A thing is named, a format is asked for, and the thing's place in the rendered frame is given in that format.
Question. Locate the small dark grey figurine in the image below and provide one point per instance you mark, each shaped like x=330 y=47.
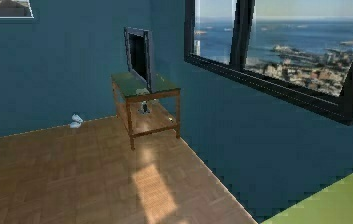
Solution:
x=145 y=107

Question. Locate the wooden glass top table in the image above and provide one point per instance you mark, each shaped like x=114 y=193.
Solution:
x=130 y=87

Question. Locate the black television set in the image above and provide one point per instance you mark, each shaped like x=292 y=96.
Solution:
x=139 y=53

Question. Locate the white shoe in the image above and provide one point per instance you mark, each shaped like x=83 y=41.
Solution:
x=77 y=117
x=75 y=125

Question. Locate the black framed window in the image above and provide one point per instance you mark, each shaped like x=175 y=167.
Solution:
x=240 y=33

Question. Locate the white framed wall picture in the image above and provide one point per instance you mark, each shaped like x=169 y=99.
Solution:
x=4 y=8

